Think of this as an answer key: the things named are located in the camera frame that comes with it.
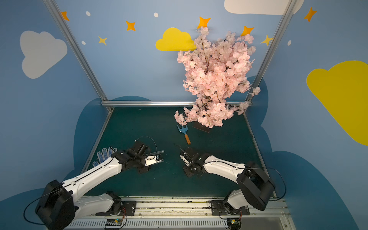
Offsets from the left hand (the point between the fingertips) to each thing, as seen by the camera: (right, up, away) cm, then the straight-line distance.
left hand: (150, 160), depth 84 cm
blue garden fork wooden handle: (+21, +17, +23) cm, 36 cm away
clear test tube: (+1, +2, +11) cm, 11 cm away
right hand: (+24, -6, +2) cm, 25 cm away
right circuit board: (+47, -30, -11) cm, 57 cm away
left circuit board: (-16, -29, -11) cm, 35 cm away
